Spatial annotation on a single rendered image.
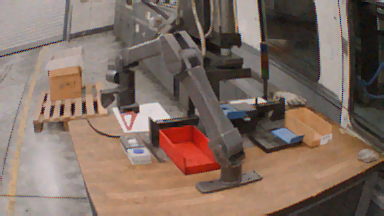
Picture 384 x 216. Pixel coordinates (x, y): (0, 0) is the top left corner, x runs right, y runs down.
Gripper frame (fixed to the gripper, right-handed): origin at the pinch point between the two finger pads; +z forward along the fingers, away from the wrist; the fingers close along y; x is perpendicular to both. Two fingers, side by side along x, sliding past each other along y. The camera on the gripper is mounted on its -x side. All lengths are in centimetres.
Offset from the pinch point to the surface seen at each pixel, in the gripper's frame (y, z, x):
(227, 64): 3.6, -19.3, 33.6
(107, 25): -915, 94, 141
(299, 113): 6, 2, 67
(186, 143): 3.8, 6.4, 19.0
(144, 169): 19.0, 6.7, -0.4
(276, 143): 22, 5, 45
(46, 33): -921, 76, -50
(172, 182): 30.4, 6.5, 4.9
